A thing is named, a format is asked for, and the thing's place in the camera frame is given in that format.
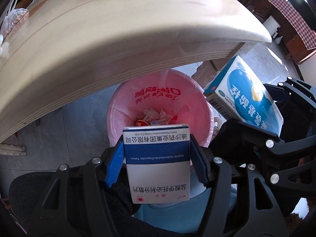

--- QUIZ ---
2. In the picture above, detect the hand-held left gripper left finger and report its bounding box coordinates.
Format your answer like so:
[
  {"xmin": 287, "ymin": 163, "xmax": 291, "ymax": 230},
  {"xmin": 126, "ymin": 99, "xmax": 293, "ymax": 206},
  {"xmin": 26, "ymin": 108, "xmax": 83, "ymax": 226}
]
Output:
[{"xmin": 30, "ymin": 136, "xmax": 126, "ymax": 237}]

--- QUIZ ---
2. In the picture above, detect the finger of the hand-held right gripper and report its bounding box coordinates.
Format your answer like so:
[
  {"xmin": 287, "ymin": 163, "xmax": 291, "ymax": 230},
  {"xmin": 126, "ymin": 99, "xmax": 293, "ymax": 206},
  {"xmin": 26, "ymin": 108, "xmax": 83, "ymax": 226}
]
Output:
[
  {"xmin": 217, "ymin": 119, "xmax": 316, "ymax": 190},
  {"xmin": 264, "ymin": 76, "xmax": 316, "ymax": 134}
]

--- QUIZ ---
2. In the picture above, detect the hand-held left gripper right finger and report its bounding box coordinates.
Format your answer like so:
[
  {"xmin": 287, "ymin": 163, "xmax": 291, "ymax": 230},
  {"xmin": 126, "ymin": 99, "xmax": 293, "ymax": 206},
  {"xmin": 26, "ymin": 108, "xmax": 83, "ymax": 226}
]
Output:
[{"xmin": 190, "ymin": 134, "xmax": 289, "ymax": 237}]

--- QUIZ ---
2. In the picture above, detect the white and blue medicine box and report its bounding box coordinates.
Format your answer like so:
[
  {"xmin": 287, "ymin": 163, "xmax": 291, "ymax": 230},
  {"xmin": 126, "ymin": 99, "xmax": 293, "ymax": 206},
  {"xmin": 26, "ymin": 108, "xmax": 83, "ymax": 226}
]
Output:
[{"xmin": 123, "ymin": 124, "xmax": 191, "ymax": 204}]

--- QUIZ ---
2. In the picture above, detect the pink trash bin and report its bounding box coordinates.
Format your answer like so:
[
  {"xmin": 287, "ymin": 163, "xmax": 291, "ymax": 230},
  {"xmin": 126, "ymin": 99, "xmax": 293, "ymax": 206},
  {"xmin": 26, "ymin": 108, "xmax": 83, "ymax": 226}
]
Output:
[{"xmin": 107, "ymin": 69, "xmax": 215, "ymax": 151}]

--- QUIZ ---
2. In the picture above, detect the white slipper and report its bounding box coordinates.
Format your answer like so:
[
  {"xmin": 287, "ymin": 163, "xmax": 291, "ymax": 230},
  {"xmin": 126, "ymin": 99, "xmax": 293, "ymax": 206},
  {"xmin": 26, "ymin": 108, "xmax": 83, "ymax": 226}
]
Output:
[{"xmin": 213, "ymin": 116, "xmax": 224, "ymax": 136}]

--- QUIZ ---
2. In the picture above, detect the wooden cabinet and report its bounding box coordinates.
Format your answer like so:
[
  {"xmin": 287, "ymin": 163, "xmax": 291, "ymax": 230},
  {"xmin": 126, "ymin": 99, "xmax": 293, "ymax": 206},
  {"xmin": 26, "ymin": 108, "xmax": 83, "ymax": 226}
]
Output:
[{"xmin": 269, "ymin": 5, "xmax": 316, "ymax": 66}]

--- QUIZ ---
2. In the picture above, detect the red checkered tablecloth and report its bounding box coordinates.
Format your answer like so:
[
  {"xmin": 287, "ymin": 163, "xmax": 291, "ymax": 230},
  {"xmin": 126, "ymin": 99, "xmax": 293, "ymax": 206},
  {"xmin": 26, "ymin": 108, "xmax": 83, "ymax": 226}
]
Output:
[{"xmin": 260, "ymin": 0, "xmax": 316, "ymax": 50}]

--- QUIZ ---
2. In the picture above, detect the black television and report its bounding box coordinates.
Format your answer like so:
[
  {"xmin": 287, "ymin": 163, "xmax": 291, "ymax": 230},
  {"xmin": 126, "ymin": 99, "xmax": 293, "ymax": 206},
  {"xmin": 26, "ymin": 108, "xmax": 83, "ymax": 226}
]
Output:
[{"xmin": 288, "ymin": 0, "xmax": 316, "ymax": 20}]

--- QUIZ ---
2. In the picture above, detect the cream coffee table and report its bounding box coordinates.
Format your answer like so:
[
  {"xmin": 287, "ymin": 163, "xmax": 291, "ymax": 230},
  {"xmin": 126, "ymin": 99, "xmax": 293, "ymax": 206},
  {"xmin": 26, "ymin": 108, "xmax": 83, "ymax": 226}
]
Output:
[{"xmin": 0, "ymin": 0, "xmax": 272, "ymax": 156}]

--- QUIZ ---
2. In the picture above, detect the plastic bag of nuts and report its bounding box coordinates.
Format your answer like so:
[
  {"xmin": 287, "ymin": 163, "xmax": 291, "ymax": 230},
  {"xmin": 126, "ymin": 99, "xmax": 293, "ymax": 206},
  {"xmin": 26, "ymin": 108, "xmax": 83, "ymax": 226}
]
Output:
[{"xmin": 0, "ymin": 0, "xmax": 29, "ymax": 37}]

